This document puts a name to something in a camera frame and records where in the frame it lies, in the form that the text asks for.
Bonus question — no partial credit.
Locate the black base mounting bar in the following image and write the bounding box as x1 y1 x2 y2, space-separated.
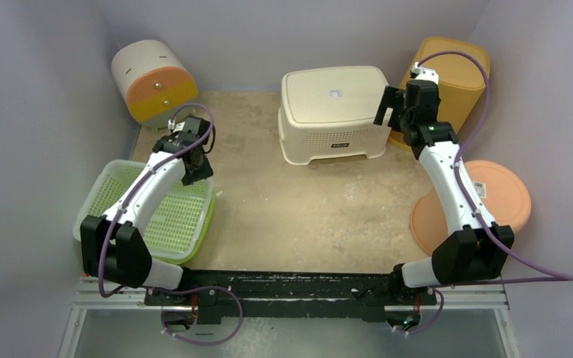
145 270 437 325

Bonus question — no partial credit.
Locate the white perforated strainer basket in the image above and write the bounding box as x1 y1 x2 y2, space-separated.
72 160 214 264

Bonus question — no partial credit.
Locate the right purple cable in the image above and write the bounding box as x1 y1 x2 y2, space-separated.
392 50 573 337

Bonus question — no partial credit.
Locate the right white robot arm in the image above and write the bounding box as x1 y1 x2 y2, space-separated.
374 80 514 304

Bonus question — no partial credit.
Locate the yellow mesh waste basket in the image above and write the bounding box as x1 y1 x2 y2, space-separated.
411 37 490 132

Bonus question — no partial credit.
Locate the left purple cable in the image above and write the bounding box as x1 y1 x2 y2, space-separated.
97 102 244 347

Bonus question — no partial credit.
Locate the cream plastic storage basket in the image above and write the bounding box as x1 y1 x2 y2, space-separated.
278 66 390 166

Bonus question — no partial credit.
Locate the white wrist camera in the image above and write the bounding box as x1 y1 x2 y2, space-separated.
410 62 439 85
168 119 186 133

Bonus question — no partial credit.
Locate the purple cable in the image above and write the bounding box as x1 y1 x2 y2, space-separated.
392 50 573 337
97 102 244 347

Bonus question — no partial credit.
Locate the cylindrical mini drawer cabinet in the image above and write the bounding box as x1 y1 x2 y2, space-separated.
110 40 198 131

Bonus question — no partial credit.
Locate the peach plastic bucket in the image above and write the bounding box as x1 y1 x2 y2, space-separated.
410 160 531 255

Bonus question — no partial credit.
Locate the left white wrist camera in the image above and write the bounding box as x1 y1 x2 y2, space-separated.
168 119 186 133

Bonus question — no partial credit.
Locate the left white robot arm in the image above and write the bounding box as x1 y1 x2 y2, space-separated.
79 116 215 305

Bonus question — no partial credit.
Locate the aluminium frame rail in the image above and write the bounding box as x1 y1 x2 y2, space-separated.
57 276 521 357

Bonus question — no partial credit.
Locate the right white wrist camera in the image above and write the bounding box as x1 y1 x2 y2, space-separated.
410 62 439 85

